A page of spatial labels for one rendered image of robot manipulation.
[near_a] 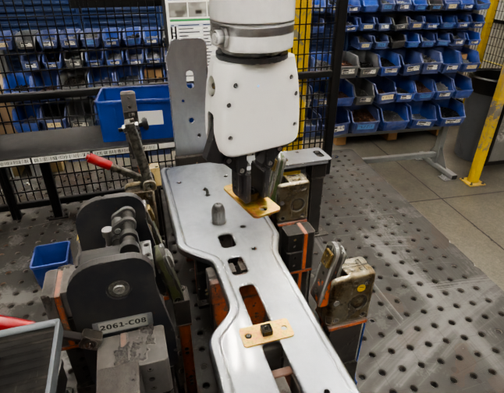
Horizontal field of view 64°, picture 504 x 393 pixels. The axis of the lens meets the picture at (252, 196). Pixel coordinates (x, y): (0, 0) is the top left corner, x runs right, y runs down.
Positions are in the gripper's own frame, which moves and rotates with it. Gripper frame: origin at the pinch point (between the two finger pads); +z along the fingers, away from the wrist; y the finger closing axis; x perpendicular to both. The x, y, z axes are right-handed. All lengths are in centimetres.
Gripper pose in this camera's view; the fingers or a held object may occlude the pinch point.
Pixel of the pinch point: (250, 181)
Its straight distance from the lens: 49.4
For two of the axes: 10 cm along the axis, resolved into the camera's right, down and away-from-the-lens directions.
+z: -0.1, 8.5, 5.2
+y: 8.6, -2.6, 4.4
